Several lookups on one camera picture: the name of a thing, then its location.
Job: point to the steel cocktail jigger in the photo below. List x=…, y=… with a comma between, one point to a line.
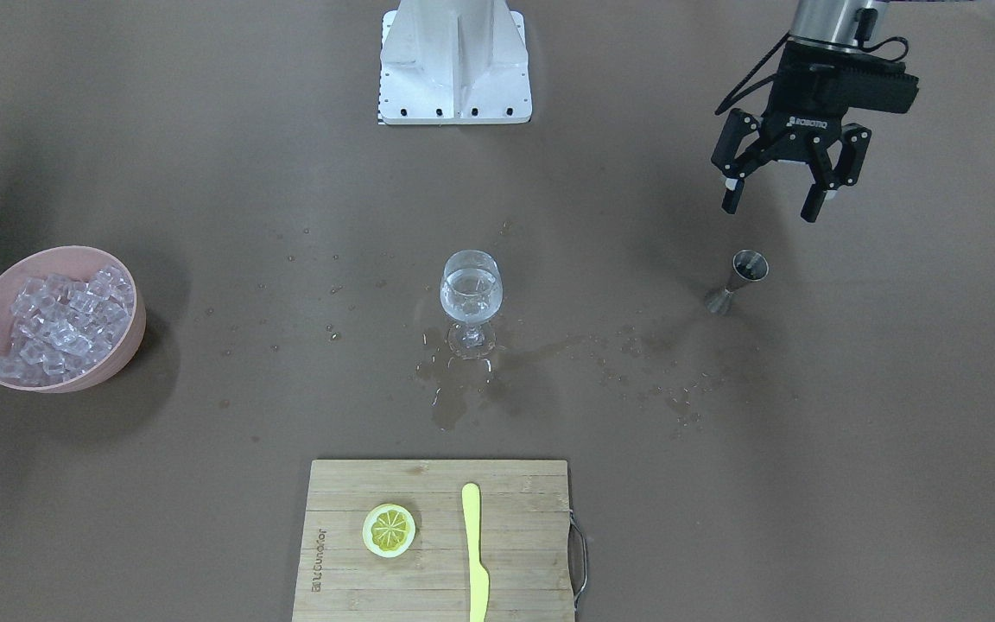
x=747, y=267

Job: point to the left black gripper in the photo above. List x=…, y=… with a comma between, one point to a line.
x=795, y=127

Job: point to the clear wine glass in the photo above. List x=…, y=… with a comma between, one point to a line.
x=471, y=293

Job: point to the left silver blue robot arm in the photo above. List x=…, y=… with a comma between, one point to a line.
x=828, y=24

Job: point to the yellow plastic knife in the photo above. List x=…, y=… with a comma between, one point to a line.
x=479, y=578

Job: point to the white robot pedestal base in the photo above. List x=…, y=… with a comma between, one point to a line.
x=454, y=63

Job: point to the bamboo cutting board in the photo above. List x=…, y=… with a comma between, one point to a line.
x=525, y=520

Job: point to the pink bowl of ice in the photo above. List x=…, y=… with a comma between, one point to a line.
x=70, y=318

